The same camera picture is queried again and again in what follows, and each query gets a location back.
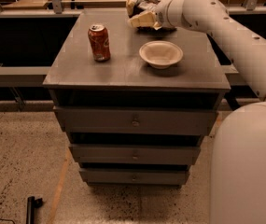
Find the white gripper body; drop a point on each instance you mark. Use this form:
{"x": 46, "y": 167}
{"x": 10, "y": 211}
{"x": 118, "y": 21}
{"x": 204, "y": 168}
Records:
{"x": 163, "y": 16}

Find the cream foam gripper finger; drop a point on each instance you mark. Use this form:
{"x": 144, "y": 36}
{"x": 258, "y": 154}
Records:
{"x": 146, "y": 19}

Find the brown chip bag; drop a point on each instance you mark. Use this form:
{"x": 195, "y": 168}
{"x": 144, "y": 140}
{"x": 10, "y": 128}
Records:
{"x": 135, "y": 7}

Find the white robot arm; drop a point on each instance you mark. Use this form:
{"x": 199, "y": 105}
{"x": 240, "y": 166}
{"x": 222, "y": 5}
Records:
{"x": 238, "y": 165}

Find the red coke can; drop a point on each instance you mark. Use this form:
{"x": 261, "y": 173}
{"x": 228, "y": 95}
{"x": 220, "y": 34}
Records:
{"x": 99, "y": 40}

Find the white paper bowl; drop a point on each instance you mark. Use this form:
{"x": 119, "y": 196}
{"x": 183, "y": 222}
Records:
{"x": 161, "y": 54}

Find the grey drawer cabinet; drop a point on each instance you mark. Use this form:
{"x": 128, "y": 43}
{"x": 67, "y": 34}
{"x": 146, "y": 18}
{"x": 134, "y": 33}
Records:
{"x": 75, "y": 79}

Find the top grey drawer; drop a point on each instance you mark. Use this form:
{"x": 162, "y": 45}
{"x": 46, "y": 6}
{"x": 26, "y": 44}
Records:
{"x": 140, "y": 121}

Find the grey drawer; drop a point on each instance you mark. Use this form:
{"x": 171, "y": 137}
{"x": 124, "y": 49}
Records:
{"x": 142, "y": 177}
{"x": 140, "y": 121}
{"x": 134, "y": 154}

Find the middle grey drawer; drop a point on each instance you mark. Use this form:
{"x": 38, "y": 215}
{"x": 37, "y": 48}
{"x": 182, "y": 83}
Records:
{"x": 134, "y": 154}

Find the grey metal railing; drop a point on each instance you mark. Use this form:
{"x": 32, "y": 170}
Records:
{"x": 20, "y": 10}

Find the bottom grey drawer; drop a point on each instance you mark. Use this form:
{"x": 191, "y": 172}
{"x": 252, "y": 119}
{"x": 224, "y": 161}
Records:
{"x": 142, "y": 177}

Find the black floor object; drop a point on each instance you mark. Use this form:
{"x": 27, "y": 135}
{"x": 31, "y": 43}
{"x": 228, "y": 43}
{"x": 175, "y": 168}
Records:
{"x": 32, "y": 204}

